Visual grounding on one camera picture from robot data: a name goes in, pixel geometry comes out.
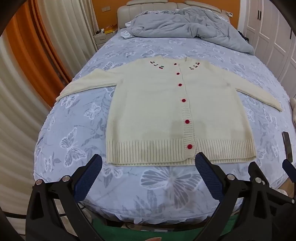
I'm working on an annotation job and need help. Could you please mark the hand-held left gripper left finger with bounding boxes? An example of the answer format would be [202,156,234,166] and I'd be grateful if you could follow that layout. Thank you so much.
[25,153,103,241]

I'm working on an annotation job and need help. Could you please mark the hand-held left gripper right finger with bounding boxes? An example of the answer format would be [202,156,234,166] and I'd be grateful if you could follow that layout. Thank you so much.
[195,152,281,241]

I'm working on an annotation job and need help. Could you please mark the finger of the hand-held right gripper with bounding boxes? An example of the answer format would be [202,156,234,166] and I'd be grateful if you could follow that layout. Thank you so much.
[282,159,296,183]
[248,161,270,186]

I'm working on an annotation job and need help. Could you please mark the cream knit cardigan red buttons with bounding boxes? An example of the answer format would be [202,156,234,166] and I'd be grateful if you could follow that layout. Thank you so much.
[56,57,283,166]

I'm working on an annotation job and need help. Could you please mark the black phone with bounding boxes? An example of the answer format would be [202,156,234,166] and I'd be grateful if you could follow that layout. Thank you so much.
[282,132,294,161]

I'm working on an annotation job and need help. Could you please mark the butterfly print bed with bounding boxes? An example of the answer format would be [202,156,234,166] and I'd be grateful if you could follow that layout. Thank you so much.
[33,36,295,224]

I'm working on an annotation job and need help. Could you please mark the green cloth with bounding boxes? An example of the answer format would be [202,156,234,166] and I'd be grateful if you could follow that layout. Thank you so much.
[91,215,236,241]

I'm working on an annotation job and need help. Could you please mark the beige soft object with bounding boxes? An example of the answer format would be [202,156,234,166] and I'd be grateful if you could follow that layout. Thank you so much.
[290,97,296,121]

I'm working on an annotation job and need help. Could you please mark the white pleated curtain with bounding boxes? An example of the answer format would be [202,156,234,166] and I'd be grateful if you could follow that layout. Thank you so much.
[0,35,55,216]
[43,0,99,78]

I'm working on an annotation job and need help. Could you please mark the dark cloth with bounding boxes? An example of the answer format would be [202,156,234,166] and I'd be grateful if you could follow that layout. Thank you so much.
[237,30,249,44]

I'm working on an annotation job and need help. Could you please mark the white nightstand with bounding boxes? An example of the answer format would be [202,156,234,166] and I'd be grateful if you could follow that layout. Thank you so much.
[94,29,116,50]

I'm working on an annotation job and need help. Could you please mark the white wardrobe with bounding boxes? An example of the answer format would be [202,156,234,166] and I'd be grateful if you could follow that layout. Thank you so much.
[240,0,296,98]

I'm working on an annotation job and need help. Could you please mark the orange curtain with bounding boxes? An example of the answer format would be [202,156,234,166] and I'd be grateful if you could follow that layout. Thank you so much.
[5,0,73,109]

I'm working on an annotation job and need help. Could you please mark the small white cloth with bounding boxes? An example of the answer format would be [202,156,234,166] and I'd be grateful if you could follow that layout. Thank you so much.
[120,22,134,39]

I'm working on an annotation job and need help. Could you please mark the grey crumpled duvet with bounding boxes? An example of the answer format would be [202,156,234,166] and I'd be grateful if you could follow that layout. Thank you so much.
[128,8,255,55]

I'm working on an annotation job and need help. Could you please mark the white pillows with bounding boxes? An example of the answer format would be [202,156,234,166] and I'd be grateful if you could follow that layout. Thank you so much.
[117,0,232,32]

